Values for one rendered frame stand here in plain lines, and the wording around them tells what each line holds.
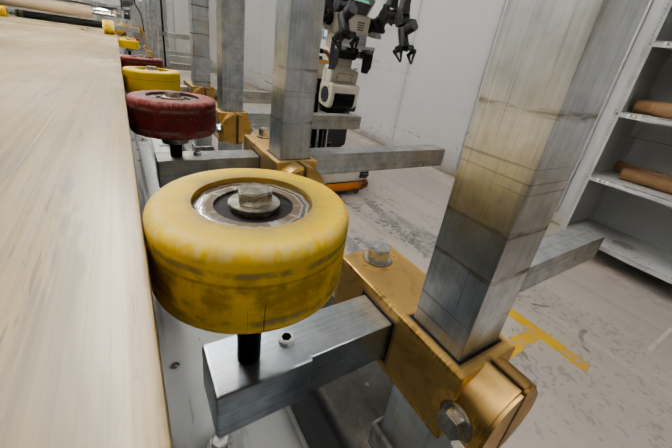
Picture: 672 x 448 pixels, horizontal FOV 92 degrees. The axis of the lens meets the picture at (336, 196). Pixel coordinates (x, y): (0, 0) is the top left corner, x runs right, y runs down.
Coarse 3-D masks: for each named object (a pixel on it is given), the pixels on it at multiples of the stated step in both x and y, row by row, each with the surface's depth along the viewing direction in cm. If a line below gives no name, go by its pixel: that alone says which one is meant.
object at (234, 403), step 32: (544, 256) 31; (576, 256) 35; (320, 320) 20; (352, 320) 20; (384, 320) 20; (224, 352) 17; (288, 352) 17; (320, 352) 18; (352, 352) 19; (384, 352) 21; (224, 384) 15; (256, 384) 16; (288, 384) 17; (320, 384) 19; (224, 416) 15; (256, 416) 16
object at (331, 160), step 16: (432, 144) 57; (160, 160) 33; (176, 160) 33; (192, 160) 34; (208, 160) 35; (224, 160) 36; (240, 160) 37; (256, 160) 38; (320, 160) 43; (336, 160) 44; (352, 160) 46; (368, 160) 47; (384, 160) 49; (400, 160) 51; (416, 160) 52; (432, 160) 55; (160, 176) 33; (176, 176) 34
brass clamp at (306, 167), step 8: (248, 136) 42; (256, 136) 42; (248, 144) 41; (256, 144) 39; (264, 144) 39; (256, 152) 39; (264, 152) 37; (264, 160) 37; (272, 160) 35; (280, 160) 35; (288, 160) 35; (296, 160) 35; (304, 160) 36; (312, 160) 36; (264, 168) 37; (272, 168) 35; (280, 168) 34; (288, 168) 34; (296, 168) 33; (304, 168) 34; (312, 168) 34; (304, 176) 34; (312, 176) 34; (320, 176) 35
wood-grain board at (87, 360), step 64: (0, 64) 40; (64, 64) 47; (0, 128) 19; (64, 128) 20; (128, 128) 22; (0, 192) 12; (64, 192) 13; (128, 192) 14; (0, 256) 9; (64, 256) 10; (128, 256) 10; (0, 320) 7; (64, 320) 8; (128, 320) 8; (0, 384) 6; (64, 384) 6; (128, 384) 6
